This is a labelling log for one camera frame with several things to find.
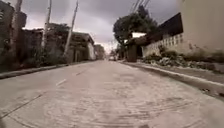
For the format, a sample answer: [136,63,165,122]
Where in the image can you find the vehicle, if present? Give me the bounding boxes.
[108,55,117,62]

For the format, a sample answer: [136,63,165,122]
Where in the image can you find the dark shed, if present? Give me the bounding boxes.
[124,34,148,63]

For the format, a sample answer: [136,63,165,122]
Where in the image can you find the grey concrete road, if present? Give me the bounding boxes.
[0,59,224,128]

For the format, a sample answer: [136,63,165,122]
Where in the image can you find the grey concrete building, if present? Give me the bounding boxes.
[44,23,97,64]

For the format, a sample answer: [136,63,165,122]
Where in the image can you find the large green tree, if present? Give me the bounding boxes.
[112,4,159,61]

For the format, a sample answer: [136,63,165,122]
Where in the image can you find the leaning utility pole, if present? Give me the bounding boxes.
[63,0,80,58]

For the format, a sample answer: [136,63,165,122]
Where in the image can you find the white fence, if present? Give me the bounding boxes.
[141,32,184,58]

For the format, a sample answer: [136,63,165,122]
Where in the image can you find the bushes with rubble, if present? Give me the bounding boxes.
[139,46,224,73]

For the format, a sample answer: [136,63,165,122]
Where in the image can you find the grey concrete pavement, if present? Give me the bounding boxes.
[121,60,224,101]

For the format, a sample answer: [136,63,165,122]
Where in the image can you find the concrete kerb strip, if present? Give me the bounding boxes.
[0,59,98,80]

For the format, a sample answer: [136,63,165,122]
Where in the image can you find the pale building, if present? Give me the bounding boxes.
[156,0,224,56]

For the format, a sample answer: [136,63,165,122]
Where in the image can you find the thick utility pole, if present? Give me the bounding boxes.
[11,0,24,64]

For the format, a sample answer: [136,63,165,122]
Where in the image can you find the dark building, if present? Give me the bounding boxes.
[0,0,28,68]

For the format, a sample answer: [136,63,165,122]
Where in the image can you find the overhead wires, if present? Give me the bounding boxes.
[129,0,151,14]

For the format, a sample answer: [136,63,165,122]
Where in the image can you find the overgrown wall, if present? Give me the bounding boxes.
[19,28,46,69]

